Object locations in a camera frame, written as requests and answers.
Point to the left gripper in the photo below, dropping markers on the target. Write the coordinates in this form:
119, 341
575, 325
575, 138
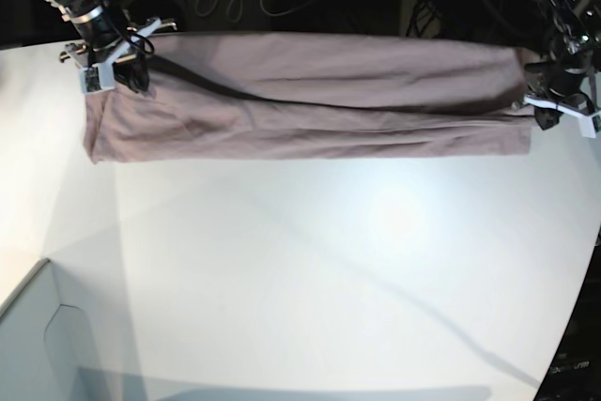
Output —
556, 89

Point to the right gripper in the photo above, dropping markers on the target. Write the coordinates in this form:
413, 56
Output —
127, 53

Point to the mauve pink t-shirt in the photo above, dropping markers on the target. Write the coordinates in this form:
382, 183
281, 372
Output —
291, 96

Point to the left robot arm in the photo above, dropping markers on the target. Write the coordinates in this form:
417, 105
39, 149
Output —
573, 33

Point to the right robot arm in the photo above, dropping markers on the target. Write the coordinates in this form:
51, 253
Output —
96, 21

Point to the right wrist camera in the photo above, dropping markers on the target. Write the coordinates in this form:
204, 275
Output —
98, 78

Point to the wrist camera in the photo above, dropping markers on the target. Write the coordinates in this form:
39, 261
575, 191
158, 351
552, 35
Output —
590, 126
98, 78

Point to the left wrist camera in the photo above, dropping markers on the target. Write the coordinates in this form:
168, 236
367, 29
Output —
590, 126

